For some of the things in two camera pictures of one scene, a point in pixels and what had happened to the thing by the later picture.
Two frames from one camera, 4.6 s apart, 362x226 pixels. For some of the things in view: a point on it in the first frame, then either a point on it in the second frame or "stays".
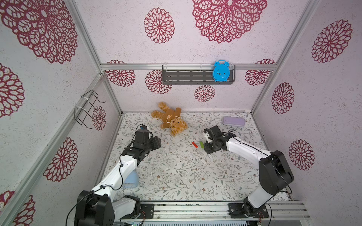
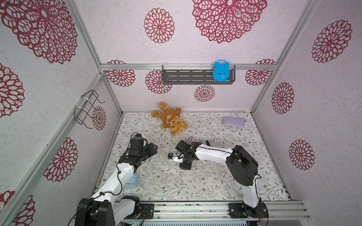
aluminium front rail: x=220 y=211 stays
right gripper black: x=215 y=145 to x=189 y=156
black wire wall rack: x=85 y=109 stays
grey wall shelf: x=193 y=75 stays
